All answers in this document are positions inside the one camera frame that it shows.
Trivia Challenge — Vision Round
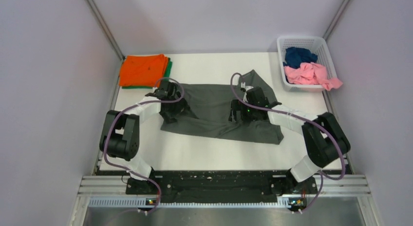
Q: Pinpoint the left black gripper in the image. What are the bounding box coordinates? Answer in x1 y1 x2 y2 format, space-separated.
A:
160 90 190 123

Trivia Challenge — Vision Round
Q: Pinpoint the white plastic basket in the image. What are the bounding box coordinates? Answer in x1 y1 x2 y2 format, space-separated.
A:
277 36 337 93

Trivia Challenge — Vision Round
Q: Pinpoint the grey t-shirt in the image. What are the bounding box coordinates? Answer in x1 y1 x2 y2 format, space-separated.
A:
161 84 284 145

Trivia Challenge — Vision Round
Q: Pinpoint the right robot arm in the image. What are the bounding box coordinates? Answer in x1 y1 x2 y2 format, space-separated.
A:
230 86 351 193

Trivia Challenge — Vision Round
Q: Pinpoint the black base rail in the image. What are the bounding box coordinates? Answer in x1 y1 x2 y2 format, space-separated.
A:
126 170 318 204

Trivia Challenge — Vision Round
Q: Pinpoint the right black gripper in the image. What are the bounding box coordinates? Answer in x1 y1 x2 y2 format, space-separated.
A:
229 99 259 122

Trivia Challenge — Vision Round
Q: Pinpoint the pink t-shirt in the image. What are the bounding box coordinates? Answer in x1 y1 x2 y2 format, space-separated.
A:
284 62 343 91

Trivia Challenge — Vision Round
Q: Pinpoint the navy blue t-shirt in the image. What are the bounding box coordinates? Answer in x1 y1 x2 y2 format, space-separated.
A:
283 47 318 69

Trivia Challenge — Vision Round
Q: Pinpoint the folded green t-shirt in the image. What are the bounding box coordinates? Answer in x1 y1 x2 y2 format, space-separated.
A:
122 58 173 90

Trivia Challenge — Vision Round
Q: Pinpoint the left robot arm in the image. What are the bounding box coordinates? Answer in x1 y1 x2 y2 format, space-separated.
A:
99 77 189 195

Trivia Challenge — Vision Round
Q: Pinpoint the white slotted cable duct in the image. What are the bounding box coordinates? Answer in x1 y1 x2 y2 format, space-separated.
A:
89 197 292 208

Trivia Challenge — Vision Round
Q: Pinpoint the aluminium frame rail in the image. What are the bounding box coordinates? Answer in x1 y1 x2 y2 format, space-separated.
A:
77 175 371 197

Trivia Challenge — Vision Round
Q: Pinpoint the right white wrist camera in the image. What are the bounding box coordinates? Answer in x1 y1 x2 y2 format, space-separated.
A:
240 82 254 92

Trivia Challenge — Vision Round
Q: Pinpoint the folded orange t-shirt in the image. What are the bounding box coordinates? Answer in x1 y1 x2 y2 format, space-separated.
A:
119 54 169 89

